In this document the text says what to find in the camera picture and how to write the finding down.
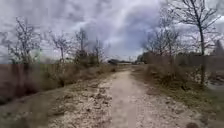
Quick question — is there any pale gravel dirt path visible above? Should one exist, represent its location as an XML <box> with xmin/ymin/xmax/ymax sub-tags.
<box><xmin>0</xmin><ymin>69</ymin><xmax>224</xmax><ymax>128</ymax></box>

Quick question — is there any row of bare trees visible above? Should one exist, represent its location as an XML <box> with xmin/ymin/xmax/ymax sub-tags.
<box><xmin>0</xmin><ymin>17</ymin><xmax>108</xmax><ymax>66</ymax></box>

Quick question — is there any group of bare trees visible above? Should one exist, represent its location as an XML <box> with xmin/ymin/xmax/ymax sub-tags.
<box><xmin>139</xmin><ymin>16</ymin><xmax>188</xmax><ymax>66</ymax></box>

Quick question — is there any dry brown scrub strip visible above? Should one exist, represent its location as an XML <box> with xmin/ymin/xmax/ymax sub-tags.
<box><xmin>0</xmin><ymin>61</ymin><xmax>118</xmax><ymax>105</ymax></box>
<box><xmin>131</xmin><ymin>53</ymin><xmax>224</xmax><ymax>114</ymax></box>

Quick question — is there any tall bare tree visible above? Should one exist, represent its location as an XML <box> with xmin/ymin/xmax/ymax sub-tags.
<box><xmin>166</xmin><ymin>0</ymin><xmax>224</xmax><ymax>88</ymax></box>

